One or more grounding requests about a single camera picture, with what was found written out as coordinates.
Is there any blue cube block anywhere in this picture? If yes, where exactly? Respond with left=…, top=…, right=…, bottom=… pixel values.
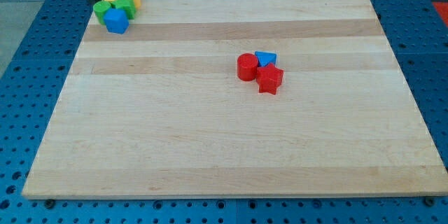
left=104, top=8, right=129, bottom=34

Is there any red cylinder block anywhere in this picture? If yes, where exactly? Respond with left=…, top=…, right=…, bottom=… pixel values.
left=237, top=53, right=258, bottom=81

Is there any red star block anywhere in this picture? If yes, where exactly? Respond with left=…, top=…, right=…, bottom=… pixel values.
left=256, top=63, right=284, bottom=95

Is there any blue triangle block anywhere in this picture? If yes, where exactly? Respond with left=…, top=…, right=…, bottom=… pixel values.
left=255, top=51, right=277, bottom=67

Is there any light wooden board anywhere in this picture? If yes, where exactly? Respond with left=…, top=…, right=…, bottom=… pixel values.
left=22, top=0, right=447, bottom=200

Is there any green star block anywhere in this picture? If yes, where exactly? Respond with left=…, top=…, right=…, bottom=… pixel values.
left=111, top=0, right=137, bottom=20

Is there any green cylinder block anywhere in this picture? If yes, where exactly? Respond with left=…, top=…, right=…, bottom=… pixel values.
left=93, top=0, right=111, bottom=25

